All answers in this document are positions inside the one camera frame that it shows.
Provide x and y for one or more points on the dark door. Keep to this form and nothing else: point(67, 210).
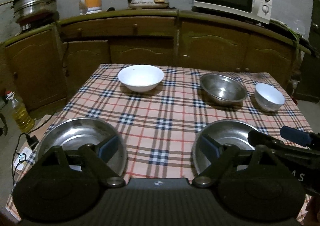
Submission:
point(308, 88)

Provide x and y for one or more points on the brown wooden cabinet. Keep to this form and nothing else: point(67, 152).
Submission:
point(47, 65)

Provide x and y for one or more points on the large white ceramic bowl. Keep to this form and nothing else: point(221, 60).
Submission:
point(141, 78)

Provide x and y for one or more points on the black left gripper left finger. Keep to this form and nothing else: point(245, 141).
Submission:
point(96, 158)

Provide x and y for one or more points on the steel steamer pot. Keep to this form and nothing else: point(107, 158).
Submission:
point(26, 9)

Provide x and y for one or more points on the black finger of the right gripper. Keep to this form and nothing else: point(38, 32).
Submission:
point(302, 160)

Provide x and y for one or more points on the plaid checkered tablecloth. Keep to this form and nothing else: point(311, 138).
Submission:
point(160, 126)

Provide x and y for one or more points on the steel mixing bowl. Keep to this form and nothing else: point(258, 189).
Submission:
point(222, 89)

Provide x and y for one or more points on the cooking oil bottle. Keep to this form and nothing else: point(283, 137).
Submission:
point(19, 113)

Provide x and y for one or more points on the small white ceramic bowl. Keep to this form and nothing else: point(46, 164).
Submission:
point(268, 98)

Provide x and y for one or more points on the white power strip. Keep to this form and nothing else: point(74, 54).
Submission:
point(21, 159)

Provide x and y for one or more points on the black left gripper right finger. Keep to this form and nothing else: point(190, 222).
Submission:
point(221, 158)

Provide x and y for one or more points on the steel plate on left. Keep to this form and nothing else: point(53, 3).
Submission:
point(74, 133)

